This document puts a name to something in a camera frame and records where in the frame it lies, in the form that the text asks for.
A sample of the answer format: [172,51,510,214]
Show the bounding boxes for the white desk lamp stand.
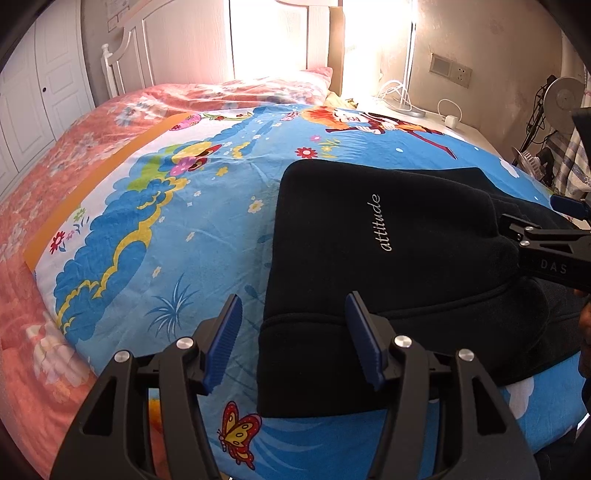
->
[384,21,426,118]

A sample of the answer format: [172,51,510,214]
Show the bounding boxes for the round studio lamp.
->
[519,75,585,153]

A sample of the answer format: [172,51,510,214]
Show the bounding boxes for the white nightstand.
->
[358,97,500,157]

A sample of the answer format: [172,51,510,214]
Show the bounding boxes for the white headboard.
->
[102,0,235,98]

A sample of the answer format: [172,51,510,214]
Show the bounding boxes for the silver finned spot lamp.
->
[512,147,554,186]

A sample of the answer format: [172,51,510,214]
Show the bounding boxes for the striped blue white cloth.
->
[546,87,591,199]

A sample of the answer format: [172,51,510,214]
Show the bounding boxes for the black sweat pants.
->
[256,160,583,418]

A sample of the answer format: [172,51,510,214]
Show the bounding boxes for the white wardrobe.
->
[1,0,95,197]

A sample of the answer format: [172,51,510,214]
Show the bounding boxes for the pink floral quilt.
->
[1,67,332,478]

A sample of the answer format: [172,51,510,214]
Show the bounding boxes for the blue cartoon bed sheet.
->
[25,105,590,479]

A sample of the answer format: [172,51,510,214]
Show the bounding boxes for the white charger with cable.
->
[437,98,463,130]

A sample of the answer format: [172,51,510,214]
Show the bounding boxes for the wall socket panel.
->
[430,53,473,88]

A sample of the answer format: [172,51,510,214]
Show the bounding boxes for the person's hand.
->
[575,290,591,379]

